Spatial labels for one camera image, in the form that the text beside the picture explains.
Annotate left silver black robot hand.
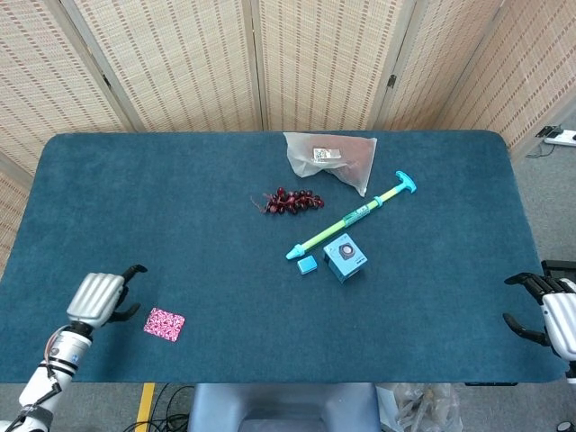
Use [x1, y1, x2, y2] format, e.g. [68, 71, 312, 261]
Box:
[66, 264, 149, 333]

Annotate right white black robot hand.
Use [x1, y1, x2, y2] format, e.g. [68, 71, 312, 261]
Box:
[502, 272, 576, 361]

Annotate pink-patterned card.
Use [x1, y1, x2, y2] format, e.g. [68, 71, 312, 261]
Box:
[143, 307, 186, 344]

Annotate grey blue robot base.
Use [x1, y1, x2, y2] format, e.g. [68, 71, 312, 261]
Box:
[186, 382, 382, 432]

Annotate black box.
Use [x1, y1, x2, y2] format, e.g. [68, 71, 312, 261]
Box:
[541, 259, 576, 280]

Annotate crumpled clear plastic wrap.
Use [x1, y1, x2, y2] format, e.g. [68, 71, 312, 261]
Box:
[376, 382, 464, 432]

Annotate white power strip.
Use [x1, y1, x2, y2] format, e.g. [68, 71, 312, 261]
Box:
[535, 125, 576, 148]

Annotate dark red grape bunch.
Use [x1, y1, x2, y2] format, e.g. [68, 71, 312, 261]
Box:
[250, 186, 326, 216]

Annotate teal table cloth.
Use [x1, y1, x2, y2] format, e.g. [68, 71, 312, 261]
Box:
[0, 129, 569, 384]

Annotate light blue speaker box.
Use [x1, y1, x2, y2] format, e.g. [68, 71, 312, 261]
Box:
[322, 233, 368, 284]

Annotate green blue toy water pump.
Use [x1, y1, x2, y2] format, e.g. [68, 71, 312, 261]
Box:
[284, 170, 418, 261]

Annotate woven folding screen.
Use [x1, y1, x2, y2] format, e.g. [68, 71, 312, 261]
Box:
[0, 0, 576, 280]

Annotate translucent plastic bag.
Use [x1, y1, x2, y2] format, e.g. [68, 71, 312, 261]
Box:
[282, 131, 379, 198]

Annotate black floor cables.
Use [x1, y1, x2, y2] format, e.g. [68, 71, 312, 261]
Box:
[123, 382, 194, 432]

